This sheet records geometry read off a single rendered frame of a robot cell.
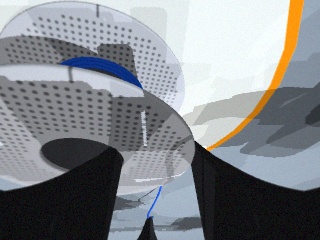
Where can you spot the orange painted ring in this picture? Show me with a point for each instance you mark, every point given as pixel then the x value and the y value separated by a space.
pixel 295 20

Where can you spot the blue wire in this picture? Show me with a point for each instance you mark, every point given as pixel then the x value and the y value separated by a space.
pixel 102 64

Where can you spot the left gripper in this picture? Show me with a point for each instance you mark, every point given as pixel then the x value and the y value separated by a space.
pixel 148 232

